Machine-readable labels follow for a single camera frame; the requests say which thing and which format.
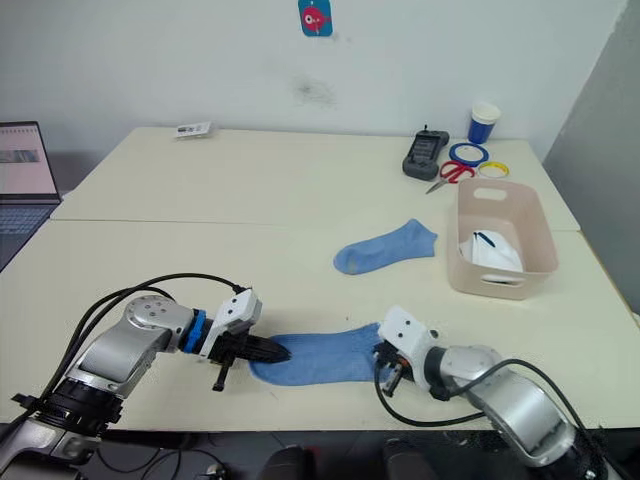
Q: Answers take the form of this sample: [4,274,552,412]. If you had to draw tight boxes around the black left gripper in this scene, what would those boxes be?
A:
[207,333,293,392]

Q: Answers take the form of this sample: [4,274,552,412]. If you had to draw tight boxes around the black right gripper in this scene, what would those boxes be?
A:
[372,340,414,399]

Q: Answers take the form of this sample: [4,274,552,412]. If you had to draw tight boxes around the blue sock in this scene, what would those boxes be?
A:
[332,218,440,277]
[248,322,392,389]

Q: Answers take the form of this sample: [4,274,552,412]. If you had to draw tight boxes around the white folded sock pair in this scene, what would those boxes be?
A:
[459,229,526,274]

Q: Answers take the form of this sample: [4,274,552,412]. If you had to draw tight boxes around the pink plastic container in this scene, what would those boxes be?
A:
[445,177,561,302]

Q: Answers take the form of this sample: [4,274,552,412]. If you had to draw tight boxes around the dark rounded shape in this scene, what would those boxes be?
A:
[267,445,317,480]

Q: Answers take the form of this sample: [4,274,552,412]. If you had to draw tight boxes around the black handheld device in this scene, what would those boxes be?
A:
[401,124,451,182]

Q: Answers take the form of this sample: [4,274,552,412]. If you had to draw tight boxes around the blue tape roll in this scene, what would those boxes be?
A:
[447,141,492,168]

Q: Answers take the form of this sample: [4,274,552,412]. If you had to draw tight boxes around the yellow tape roll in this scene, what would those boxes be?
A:
[476,160,512,180]

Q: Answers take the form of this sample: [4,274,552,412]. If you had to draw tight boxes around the white printed card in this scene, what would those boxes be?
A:
[174,120,215,140]

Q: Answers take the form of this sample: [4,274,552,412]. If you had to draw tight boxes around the blue paper cup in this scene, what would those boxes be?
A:
[467,100,502,146]

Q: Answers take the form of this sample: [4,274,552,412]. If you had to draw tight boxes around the grey partition panel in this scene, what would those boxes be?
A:
[541,0,640,317]

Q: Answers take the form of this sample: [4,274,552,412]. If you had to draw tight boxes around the grey laptop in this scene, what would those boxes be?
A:
[0,120,64,272]

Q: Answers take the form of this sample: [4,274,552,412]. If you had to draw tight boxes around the blue fish tag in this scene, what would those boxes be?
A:
[297,0,335,38]

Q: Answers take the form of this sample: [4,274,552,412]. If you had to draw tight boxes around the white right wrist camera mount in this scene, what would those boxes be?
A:
[377,305,442,389]

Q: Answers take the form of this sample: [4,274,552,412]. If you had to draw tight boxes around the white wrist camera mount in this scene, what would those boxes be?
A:
[202,288,264,359]
[377,305,442,389]

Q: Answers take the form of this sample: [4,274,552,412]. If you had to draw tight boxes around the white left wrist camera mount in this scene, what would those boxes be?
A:
[202,288,264,359]

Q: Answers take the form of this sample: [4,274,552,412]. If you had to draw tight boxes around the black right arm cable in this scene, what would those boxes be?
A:
[374,357,609,441]

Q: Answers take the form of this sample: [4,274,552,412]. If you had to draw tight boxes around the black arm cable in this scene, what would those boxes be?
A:
[374,357,609,441]
[9,272,254,416]

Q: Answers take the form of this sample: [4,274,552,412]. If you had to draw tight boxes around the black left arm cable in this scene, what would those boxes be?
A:
[9,272,254,416]

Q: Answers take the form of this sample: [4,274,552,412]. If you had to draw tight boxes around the red handled scissors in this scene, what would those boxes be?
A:
[424,159,477,196]

